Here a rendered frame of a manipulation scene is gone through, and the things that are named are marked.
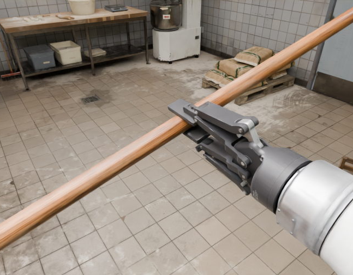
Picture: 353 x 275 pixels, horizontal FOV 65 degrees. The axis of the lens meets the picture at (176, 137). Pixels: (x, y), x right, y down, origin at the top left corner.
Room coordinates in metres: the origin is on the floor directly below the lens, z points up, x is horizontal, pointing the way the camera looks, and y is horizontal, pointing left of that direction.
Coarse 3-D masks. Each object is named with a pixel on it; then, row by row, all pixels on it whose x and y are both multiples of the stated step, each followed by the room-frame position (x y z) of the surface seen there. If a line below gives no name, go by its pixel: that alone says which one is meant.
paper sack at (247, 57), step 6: (252, 48) 4.00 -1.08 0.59; (264, 48) 4.02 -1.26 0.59; (240, 54) 3.80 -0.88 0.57; (246, 54) 3.76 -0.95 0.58; (252, 54) 3.73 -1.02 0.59; (258, 54) 3.74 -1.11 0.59; (264, 54) 3.81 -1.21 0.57; (270, 54) 3.92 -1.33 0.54; (240, 60) 3.75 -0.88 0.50; (246, 60) 3.71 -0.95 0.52; (252, 60) 3.66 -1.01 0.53; (258, 60) 3.64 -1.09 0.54; (264, 60) 3.79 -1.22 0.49
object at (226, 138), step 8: (200, 120) 0.35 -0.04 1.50; (208, 128) 0.33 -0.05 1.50; (216, 128) 0.33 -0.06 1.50; (216, 136) 0.32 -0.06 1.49; (224, 136) 0.31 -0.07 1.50; (232, 136) 0.31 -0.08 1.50; (224, 144) 0.31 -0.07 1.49; (232, 144) 0.30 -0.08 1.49; (232, 152) 0.29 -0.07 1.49; (240, 152) 0.29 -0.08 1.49; (240, 160) 0.28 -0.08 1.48; (248, 160) 0.27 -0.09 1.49
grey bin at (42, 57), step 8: (24, 48) 4.46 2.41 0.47; (32, 48) 4.45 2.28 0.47; (40, 48) 4.45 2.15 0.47; (48, 48) 4.45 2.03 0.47; (32, 56) 4.12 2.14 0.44; (40, 56) 4.19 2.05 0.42; (48, 56) 4.25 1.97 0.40; (32, 64) 4.15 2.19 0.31; (40, 64) 4.17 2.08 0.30; (48, 64) 4.24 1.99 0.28
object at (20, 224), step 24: (336, 24) 0.62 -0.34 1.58; (288, 48) 0.55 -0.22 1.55; (312, 48) 0.57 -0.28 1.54; (264, 72) 0.49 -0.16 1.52; (216, 96) 0.43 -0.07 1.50; (144, 144) 0.34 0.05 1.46; (96, 168) 0.31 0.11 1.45; (120, 168) 0.31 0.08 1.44; (72, 192) 0.27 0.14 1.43; (24, 216) 0.24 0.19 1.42; (48, 216) 0.25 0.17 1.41; (0, 240) 0.22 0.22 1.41
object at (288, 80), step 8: (208, 80) 3.92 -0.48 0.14; (280, 80) 3.92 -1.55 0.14; (288, 80) 3.96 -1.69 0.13; (256, 88) 3.62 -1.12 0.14; (264, 88) 3.64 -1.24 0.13; (272, 88) 3.90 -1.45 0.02; (280, 88) 3.90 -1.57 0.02; (240, 96) 3.37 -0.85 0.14; (256, 96) 3.63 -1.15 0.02; (264, 96) 3.66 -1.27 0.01; (240, 104) 3.37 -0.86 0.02
